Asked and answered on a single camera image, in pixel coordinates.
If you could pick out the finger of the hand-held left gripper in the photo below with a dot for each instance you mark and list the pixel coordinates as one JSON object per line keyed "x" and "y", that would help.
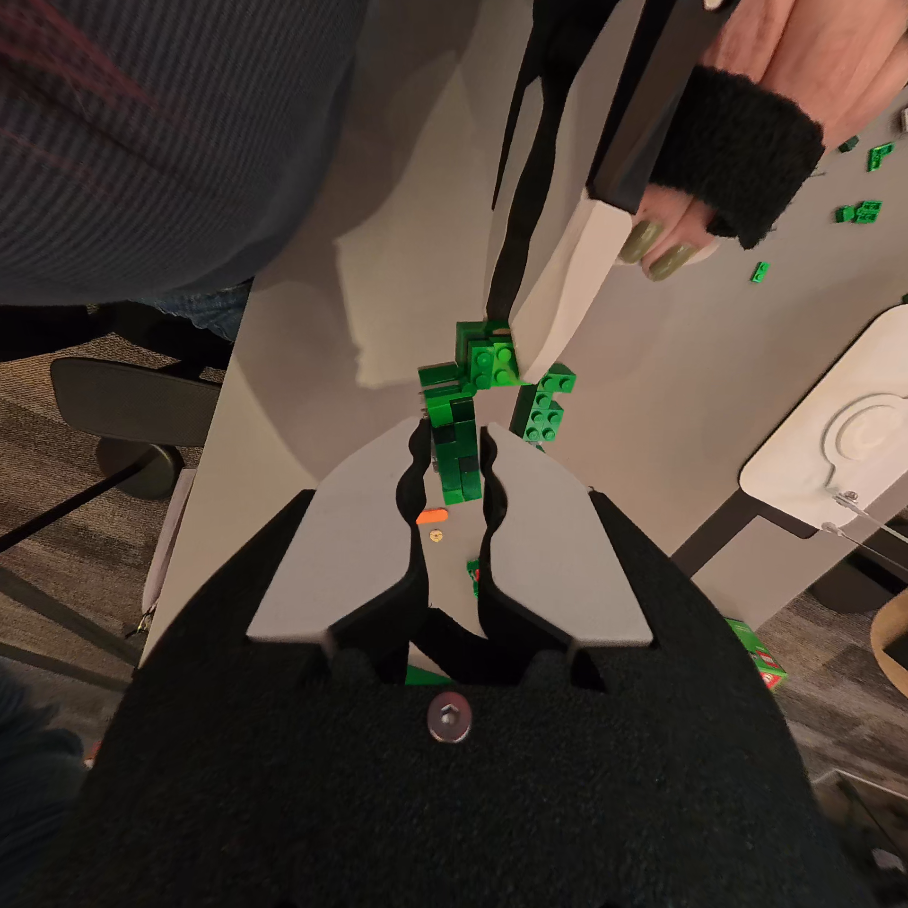
{"x": 521, "y": 177}
{"x": 574, "y": 284}

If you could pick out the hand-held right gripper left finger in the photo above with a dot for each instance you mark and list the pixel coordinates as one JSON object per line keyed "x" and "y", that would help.
{"x": 347, "y": 539}

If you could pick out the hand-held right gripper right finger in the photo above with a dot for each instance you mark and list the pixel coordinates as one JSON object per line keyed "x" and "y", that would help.
{"x": 560, "y": 553}

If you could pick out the small green brick block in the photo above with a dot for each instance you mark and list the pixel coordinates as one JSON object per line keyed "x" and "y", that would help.
{"x": 489, "y": 355}

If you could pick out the tall green brick assembly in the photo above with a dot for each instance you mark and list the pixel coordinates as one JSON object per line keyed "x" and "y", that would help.
{"x": 457, "y": 440}

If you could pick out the white desk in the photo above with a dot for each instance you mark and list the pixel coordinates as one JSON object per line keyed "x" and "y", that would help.
{"x": 319, "y": 425}

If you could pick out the person's left hand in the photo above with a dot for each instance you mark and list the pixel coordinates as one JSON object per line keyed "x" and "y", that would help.
{"x": 816, "y": 57}

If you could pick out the small orange brick piece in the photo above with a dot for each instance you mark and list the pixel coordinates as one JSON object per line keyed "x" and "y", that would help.
{"x": 431, "y": 516}

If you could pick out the green and red brick piece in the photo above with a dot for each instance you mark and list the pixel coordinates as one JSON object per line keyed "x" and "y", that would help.
{"x": 472, "y": 574}

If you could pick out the dark green small brick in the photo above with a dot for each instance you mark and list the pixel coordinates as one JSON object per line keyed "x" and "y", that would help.
{"x": 849, "y": 145}

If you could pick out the small green flat brick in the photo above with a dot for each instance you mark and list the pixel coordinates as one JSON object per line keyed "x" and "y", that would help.
{"x": 760, "y": 272}

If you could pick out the green brick cluster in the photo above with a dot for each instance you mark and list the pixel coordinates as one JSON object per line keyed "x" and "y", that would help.
{"x": 545, "y": 415}

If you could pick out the green corner brick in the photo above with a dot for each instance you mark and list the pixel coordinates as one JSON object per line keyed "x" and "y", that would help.
{"x": 879, "y": 154}

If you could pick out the green flat plate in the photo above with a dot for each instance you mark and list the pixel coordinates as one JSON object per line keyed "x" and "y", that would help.
{"x": 428, "y": 676}

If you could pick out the green toy box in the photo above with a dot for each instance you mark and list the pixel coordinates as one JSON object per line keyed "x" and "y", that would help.
{"x": 762, "y": 656}

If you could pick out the black office chair base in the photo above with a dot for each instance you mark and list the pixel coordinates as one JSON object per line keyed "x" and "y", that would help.
{"x": 135, "y": 404}

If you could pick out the person's blue jeans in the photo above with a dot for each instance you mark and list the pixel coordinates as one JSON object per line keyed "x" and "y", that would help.
{"x": 213, "y": 312}

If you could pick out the white moulded panel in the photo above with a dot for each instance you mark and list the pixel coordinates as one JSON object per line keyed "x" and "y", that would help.
{"x": 816, "y": 425}

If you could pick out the tan curved basket rim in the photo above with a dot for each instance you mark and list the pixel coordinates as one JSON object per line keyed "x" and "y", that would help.
{"x": 887, "y": 638}

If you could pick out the person's striped blue sweater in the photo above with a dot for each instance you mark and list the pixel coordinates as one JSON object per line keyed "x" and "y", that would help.
{"x": 156, "y": 142}

